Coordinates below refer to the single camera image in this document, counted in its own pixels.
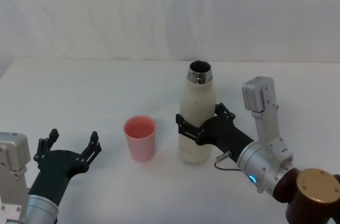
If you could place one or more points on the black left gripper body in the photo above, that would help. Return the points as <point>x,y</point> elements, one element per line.
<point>58,165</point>

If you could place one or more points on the white curtain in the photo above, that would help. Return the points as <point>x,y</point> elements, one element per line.
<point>132,14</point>

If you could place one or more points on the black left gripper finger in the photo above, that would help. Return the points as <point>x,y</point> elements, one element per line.
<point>91,149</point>
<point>42,149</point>

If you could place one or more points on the cream vacuum bottle steel neck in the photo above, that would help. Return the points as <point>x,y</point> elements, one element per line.
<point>196,102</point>

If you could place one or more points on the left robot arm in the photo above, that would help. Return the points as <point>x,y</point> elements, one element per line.
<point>13,149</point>

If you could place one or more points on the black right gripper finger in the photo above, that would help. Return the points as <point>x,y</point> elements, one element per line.
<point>188,129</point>
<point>225,113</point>

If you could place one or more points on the white table cloth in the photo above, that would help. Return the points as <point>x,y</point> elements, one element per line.
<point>106,88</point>

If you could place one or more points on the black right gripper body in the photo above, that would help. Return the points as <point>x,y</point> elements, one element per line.
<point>225,133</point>

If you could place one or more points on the pink plastic cup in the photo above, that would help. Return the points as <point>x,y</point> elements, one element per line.
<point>140,147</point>

